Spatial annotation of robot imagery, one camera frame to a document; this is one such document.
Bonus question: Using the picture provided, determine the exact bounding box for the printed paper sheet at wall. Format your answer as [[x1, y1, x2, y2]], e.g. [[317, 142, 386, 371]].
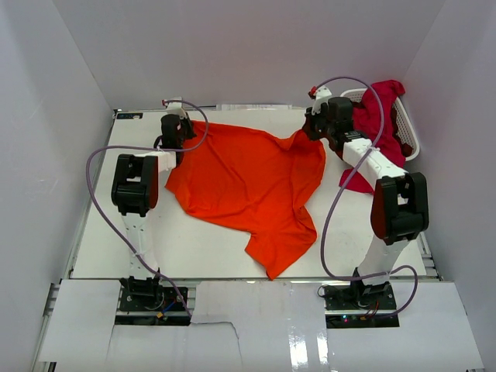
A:
[[215, 103, 293, 111]]

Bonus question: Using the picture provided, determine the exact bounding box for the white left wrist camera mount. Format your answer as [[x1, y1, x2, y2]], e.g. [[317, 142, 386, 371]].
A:
[[162, 97, 189, 119]]

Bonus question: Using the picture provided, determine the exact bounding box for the pink magenta t shirt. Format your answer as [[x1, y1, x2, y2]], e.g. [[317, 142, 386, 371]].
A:
[[339, 80, 406, 194]]

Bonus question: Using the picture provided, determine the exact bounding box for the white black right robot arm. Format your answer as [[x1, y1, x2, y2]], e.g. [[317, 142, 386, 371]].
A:
[[303, 93, 429, 309]]

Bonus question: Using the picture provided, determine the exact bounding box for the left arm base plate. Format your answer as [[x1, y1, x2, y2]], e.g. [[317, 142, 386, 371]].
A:
[[115, 287, 191, 326]]

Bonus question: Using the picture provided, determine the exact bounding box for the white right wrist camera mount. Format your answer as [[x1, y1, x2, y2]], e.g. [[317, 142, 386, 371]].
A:
[[308, 85, 332, 115]]

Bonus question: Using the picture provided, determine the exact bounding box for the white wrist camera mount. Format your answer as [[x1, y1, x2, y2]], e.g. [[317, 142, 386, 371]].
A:
[[162, 97, 189, 119], [308, 85, 332, 115]]

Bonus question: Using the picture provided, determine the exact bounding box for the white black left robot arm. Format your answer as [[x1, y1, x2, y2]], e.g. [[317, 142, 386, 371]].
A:
[[111, 113, 196, 310]]

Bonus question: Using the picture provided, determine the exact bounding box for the white perforated laundry basket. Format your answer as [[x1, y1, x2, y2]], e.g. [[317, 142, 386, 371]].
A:
[[340, 88, 420, 161]]

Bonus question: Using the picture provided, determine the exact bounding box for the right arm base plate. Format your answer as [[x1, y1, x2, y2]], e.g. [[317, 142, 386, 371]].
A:
[[317, 284, 400, 329]]

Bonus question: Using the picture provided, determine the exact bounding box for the maroon t shirt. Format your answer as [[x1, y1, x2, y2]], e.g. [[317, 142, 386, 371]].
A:
[[391, 106, 414, 158]]

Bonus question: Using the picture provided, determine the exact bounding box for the orange t shirt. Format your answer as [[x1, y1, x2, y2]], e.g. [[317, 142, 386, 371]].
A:
[[165, 121, 326, 280]]

